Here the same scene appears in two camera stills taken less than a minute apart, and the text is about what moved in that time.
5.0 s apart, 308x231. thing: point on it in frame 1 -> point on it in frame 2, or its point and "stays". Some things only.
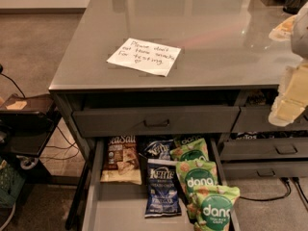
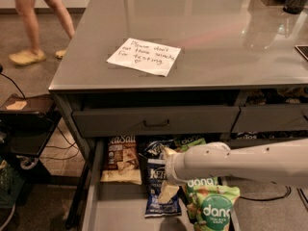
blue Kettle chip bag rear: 159,149 stays
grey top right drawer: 255,118 stays
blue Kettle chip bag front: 164,192 stays
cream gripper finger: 284,112 -> 166,192
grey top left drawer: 155,121 stays
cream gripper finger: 283,31 -> 167,152
